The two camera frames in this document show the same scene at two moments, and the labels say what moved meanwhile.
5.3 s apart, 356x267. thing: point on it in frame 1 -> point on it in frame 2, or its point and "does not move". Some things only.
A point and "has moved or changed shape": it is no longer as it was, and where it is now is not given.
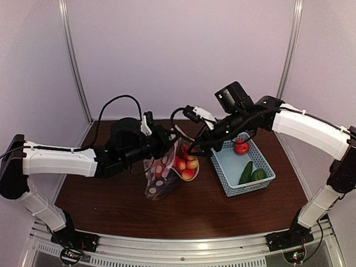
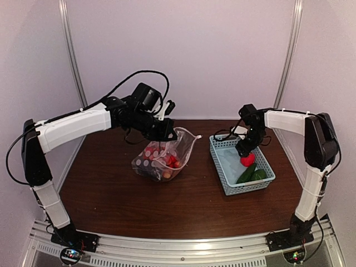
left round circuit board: [70, 256] does not move
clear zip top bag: [163, 173] has moved or changed shape
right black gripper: [202, 137] -> [246, 148]
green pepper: [258, 174] does not move
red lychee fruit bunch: [185, 164] has moved or changed shape
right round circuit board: [296, 256] does not move
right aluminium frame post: [292, 49] does not move
